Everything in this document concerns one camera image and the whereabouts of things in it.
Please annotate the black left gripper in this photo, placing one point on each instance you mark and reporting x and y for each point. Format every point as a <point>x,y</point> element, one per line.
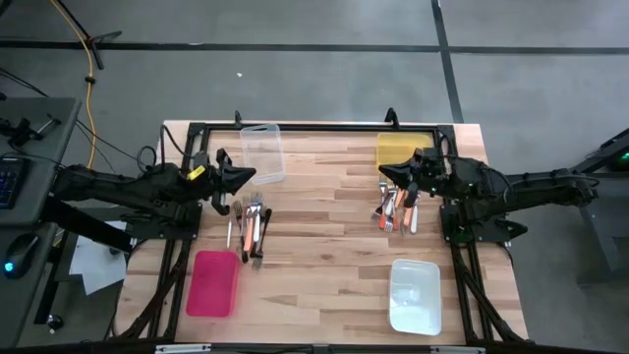
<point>218,179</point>

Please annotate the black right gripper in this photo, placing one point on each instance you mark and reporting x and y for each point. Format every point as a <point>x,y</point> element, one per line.
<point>430,169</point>

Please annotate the silver metal fork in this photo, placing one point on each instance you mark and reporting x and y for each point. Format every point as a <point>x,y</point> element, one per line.
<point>389,226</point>
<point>383,186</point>
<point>257,263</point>

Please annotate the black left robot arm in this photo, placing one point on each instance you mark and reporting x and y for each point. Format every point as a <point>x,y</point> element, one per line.
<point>123,182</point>

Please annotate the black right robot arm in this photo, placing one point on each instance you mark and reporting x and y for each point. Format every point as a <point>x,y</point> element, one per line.
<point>531,184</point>

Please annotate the yellow plastic container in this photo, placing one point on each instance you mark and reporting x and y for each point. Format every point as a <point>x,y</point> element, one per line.
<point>400,145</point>

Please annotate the clear plastic container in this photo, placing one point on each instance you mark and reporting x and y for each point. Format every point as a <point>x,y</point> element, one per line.
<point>263,157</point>

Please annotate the yellow label tag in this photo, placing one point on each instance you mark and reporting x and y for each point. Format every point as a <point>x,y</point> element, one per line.
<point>196,172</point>

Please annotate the pink plastic container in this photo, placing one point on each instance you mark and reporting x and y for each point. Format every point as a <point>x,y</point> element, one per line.
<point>211,285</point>

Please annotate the white plastic container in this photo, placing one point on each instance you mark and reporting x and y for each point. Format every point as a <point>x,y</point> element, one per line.
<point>415,297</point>

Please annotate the black desk support bar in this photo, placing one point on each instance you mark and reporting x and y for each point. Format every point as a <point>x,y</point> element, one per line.
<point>88,226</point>

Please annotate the white paper sheets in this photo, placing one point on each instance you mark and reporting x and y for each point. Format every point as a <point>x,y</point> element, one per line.
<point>93,265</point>

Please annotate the black tripod stand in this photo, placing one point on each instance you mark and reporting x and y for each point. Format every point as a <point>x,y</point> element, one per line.
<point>98,55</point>

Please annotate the grey desk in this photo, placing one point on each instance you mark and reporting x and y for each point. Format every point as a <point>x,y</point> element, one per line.
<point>44,142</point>

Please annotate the dark grey side stand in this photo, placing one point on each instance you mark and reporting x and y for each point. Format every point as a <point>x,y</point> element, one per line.
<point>604,236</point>

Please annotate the black box with green light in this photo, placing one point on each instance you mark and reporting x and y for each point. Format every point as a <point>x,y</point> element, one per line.
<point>616,147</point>

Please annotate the black desk clamp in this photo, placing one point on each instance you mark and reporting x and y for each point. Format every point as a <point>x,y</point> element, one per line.
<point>19,132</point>

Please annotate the black backlit keyboard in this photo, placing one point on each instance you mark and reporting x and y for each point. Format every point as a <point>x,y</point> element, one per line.
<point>10,182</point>

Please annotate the black computer mouse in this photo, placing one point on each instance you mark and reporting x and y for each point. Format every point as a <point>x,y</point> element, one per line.
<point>22,253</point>

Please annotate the black caster wheel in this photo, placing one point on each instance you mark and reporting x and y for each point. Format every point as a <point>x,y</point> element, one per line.
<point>54,322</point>

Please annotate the black frame clamp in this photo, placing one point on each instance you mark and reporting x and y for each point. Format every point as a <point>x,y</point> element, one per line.
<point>391,116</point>
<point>238,117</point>

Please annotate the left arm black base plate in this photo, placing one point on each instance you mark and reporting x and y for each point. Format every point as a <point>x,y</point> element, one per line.
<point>147,228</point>

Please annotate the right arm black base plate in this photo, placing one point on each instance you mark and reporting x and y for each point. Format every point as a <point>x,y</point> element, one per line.
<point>491,235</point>

